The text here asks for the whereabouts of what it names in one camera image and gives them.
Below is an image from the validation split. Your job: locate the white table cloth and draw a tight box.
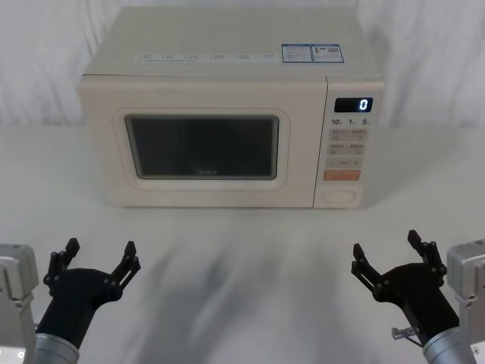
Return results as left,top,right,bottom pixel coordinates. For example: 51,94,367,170
0,121,485,364

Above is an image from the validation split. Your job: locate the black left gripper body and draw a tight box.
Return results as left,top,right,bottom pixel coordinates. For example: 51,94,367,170
36,267,124,348

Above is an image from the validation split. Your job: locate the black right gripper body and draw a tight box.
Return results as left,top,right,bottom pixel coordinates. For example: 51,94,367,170
372,262,462,344

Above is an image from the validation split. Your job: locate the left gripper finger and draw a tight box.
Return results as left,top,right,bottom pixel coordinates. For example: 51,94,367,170
109,240,142,293
42,237,81,287

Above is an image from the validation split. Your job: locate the cream microwave oven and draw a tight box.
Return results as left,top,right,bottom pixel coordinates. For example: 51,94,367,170
77,5,387,211

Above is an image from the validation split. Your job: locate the thin cable with silver plug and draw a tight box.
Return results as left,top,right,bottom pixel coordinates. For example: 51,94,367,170
391,326,426,348

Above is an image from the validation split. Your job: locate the oven control panel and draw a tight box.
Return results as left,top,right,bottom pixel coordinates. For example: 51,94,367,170
313,75,386,210

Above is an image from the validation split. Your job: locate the white curtain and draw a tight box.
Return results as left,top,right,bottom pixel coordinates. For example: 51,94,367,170
0,0,485,129

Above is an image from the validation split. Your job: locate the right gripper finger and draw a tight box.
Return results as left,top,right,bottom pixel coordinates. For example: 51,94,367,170
351,243,388,301
407,229,448,286

